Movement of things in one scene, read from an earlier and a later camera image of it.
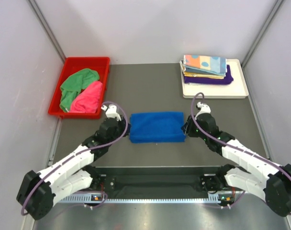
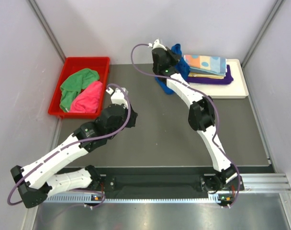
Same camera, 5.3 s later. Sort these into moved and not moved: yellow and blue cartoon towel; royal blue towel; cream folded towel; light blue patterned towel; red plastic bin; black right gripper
Moved: black right gripper; royal blue towel
Not moved: red plastic bin; light blue patterned towel; cream folded towel; yellow and blue cartoon towel
